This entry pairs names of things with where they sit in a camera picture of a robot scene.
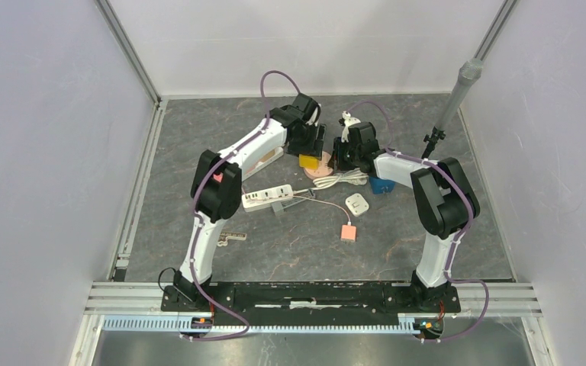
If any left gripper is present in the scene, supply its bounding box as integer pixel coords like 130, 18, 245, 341
287, 122, 327, 162

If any yellow cube socket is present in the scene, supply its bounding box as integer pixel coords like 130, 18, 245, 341
298, 154, 320, 171

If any blue cube socket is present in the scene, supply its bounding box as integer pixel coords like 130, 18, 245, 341
369, 176, 396, 194

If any white square plug adapter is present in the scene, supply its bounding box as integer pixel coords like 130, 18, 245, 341
345, 193, 369, 217

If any small pink charger plug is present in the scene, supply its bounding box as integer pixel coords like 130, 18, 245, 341
340, 224, 357, 242

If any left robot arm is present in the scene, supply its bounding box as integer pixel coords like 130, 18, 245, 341
173, 93, 326, 311

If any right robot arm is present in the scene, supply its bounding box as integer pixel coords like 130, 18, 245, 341
330, 117, 479, 311

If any pink round socket base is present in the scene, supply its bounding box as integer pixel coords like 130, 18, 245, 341
304, 151, 333, 180

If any long white power strip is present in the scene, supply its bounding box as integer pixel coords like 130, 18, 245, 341
242, 147, 284, 181

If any small white power strip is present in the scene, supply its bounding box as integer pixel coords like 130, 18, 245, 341
241, 185, 295, 212

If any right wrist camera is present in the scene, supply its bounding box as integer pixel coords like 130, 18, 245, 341
339, 111, 361, 143

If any white bundled cable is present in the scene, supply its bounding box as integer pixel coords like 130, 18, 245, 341
312, 168, 370, 191

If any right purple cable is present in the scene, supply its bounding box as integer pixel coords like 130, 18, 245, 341
348, 100, 490, 345

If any purple cable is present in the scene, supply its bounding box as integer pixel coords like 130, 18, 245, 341
348, 100, 490, 345
189, 70, 304, 342

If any thin pink charger cable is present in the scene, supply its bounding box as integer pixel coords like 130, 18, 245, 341
242, 189, 350, 227

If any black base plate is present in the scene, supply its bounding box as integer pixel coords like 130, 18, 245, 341
161, 281, 462, 326

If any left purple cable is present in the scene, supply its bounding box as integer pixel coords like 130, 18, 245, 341
189, 70, 304, 342

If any white cable duct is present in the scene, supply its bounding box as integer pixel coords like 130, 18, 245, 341
101, 315, 438, 336

